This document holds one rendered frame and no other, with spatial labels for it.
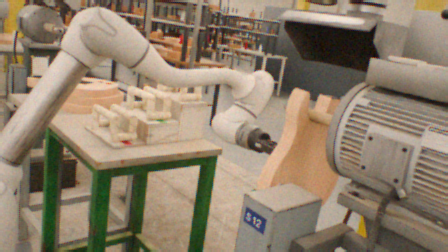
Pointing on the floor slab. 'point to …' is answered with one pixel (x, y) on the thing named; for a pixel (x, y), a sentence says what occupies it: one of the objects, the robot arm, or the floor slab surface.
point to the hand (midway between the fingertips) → (301, 160)
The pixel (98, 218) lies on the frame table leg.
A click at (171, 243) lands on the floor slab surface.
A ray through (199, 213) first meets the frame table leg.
